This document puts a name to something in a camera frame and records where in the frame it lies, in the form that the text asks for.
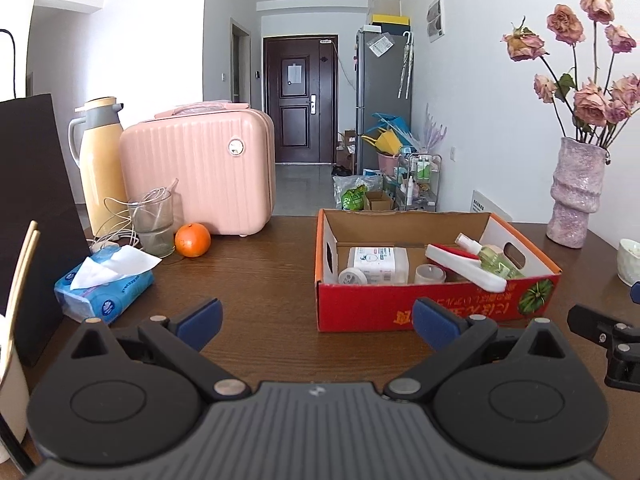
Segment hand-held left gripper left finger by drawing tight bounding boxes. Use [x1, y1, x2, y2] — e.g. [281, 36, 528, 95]
[52, 297, 251, 402]

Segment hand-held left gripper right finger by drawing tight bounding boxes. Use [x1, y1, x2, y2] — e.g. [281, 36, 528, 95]
[384, 297, 582, 402]

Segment translucent plastic cup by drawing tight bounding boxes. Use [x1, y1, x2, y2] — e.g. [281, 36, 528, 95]
[414, 263, 447, 284]

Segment red and white lint brush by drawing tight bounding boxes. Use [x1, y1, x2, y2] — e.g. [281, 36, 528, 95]
[425, 243, 508, 292]

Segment red cardboard box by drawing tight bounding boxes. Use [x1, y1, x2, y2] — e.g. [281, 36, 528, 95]
[315, 208, 562, 333]

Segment white rectangular container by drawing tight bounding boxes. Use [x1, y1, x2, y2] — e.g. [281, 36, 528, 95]
[347, 246, 410, 285]

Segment green spray bottle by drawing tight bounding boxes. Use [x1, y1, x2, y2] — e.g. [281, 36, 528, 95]
[455, 233, 526, 281]

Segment orange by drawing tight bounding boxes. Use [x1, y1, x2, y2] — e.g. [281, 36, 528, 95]
[174, 223, 212, 258]

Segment blue tissue pack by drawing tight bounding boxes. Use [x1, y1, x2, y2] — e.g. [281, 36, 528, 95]
[54, 245, 163, 324]

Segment glass measuring cup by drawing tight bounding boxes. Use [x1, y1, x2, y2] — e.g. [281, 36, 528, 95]
[127, 178, 179, 258]

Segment pink textured vase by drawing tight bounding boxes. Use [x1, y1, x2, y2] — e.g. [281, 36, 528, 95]
[546, 136, 612, 249]

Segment white leaning board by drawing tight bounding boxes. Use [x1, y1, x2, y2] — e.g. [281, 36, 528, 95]
[471, 190, 513, 221]

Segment brown cardboard floor box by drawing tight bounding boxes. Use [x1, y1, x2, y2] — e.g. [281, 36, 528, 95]
[364, 191, 396, 211]

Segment metal rack cart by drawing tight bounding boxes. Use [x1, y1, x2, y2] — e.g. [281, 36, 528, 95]
[395, 152, 442, 212]

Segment pink suitcase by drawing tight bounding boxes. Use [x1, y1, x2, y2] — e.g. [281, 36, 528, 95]
[119, 101, 277, 238]

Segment green snack bag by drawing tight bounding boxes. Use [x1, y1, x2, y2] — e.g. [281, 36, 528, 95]
[340, 185, 369, 211]

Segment clear plastic bag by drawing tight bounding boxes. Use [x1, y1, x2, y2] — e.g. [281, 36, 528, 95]
[332, 174, 381, 196]

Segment yellow thermos jug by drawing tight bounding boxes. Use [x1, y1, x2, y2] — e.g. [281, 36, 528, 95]
[68, 96, 128, 238]

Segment yellow bag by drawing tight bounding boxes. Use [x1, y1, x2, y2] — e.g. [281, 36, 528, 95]
[361, 130, 398, 156]

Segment purple feather decoration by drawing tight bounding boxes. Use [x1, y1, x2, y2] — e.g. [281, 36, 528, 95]
[419, 103, 448, 153]

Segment cardboard boxes by door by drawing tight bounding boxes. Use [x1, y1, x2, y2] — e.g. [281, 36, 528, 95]
[337, 130, 357, 168]

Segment bunch of dried pink roses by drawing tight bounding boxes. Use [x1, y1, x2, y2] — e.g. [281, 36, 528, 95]
[501, 0, 640, 148]

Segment black paper bag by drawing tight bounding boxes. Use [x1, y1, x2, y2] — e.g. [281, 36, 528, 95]
[0, 30, 93, 367]

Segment white enamel bowl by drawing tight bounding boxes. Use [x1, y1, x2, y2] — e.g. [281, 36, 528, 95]
[0, 312, 31, 463]

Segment blue bag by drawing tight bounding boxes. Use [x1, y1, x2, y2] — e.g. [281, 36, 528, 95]
[371, 112, 416, 153]

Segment dark brown entrance door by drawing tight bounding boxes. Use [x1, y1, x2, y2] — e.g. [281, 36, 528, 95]
[263, 35, 340, 164]

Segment grey refrigerator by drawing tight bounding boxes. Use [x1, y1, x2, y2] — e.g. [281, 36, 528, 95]
[356, 28, 413, 176]

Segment side room door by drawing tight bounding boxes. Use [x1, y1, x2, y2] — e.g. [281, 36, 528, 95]
[230, 17, 252, 106]

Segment clear folded umbrella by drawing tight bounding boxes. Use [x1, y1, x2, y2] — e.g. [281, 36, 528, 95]
[397, 31, 415, 100]

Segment white charger cables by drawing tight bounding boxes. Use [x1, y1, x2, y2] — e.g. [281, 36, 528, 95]
[90, 187, 173, 256]

